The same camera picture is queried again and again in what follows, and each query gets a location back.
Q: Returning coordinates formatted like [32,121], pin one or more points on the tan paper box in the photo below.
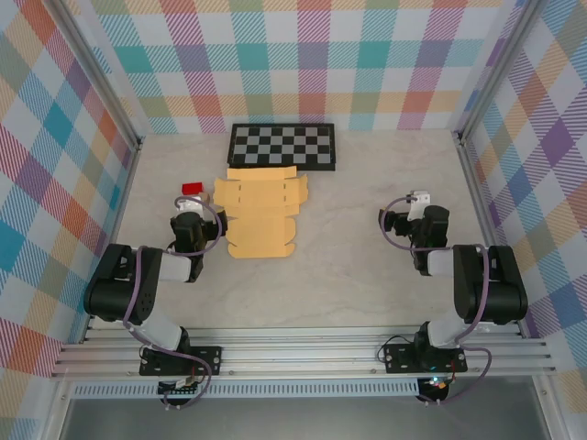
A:
[261,215]

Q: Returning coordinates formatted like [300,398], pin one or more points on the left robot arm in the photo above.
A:
[147,298]

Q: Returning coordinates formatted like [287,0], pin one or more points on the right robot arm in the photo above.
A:
[500,284]

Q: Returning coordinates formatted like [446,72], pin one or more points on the red block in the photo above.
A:
[192,189]

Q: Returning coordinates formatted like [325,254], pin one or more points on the black grey checkerboard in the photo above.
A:
[280,146]

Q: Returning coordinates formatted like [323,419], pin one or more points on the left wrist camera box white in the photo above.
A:
[192,205]

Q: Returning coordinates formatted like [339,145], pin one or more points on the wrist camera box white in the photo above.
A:
[192,205]
[418,204]

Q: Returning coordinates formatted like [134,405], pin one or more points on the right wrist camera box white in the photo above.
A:
[418,204]

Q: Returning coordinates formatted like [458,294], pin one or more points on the aluminium side rail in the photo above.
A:
[123,206]
[479,206]

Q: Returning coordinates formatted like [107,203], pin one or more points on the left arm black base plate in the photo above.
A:
[211,359]

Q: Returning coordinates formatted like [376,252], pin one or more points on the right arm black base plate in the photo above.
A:
[396,359]

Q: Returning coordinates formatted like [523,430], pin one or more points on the aluminium mounting rail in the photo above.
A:
[298,353]

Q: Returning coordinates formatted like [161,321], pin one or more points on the aluminium frame post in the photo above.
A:
[97,69]
[494,69]

